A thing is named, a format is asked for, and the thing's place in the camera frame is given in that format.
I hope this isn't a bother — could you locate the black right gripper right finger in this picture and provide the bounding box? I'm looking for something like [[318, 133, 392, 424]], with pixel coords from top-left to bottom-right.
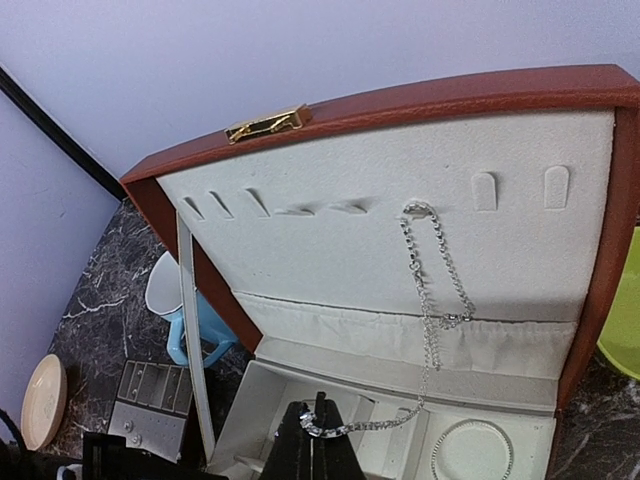
[[313, 392, 365, 480]]

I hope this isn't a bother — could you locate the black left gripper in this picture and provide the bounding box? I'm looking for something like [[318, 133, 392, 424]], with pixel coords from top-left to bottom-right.
[[1, 411, 200, 479]]

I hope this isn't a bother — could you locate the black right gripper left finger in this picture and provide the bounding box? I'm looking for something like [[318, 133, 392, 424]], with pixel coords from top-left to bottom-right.
[[259, 401, 312, 480]]

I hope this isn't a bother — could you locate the silver chain necklace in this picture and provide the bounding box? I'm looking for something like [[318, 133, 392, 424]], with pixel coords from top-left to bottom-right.
[[298, 199, 477, 440]]

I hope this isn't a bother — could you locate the brown jewelry tray insert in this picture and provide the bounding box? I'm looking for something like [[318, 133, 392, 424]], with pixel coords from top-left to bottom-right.
[[108, 360, 192, 463]]

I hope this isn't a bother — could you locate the brown jewelry box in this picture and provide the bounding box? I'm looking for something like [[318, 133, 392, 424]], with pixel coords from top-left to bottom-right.
[[122, 65, 639, 479]]

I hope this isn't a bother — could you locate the beige round plate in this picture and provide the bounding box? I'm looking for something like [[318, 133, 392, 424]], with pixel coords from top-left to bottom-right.
[[20, 354, 68, 451]]

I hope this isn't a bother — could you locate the light blue mug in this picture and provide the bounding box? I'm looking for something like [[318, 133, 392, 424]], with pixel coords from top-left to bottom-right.
[[144, 250, 241, 367]]

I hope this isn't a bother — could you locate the green bowl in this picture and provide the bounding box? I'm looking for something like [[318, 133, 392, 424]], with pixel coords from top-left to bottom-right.
[[597, 256, 639, 380]]

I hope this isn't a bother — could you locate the black left corner post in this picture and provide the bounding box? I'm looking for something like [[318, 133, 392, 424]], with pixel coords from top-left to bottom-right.
[[1, 68, 127, 202]]

